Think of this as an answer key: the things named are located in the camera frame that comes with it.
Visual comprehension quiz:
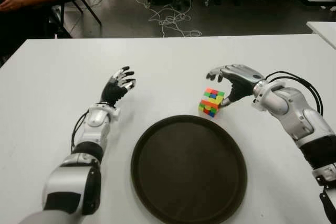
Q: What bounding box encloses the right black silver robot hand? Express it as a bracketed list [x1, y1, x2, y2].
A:
[206, 63, 265, 107]

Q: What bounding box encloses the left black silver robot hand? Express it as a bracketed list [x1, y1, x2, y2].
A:
[101, 66, 137, 106]

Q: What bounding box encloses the multicoloured Rubik's cube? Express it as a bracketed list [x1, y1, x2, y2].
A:
[198, 87, 226, 118]

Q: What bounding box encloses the dark brown round plate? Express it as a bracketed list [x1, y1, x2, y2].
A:
[130, 114, 248, 224]

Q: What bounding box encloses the white side table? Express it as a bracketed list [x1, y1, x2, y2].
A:
[306, 21, 336, 49]

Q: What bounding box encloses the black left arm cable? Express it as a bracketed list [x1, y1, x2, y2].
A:
[72, 111, 89, 151]

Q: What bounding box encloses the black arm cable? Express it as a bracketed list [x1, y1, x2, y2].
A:
[265, 70, 323, 116]
[72, 111, 89, 151]

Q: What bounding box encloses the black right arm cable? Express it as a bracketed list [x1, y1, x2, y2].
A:
[265, 70, 323, 116]

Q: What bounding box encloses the tangled white floor cable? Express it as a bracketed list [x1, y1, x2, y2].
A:
[133, 0, 203, 38]

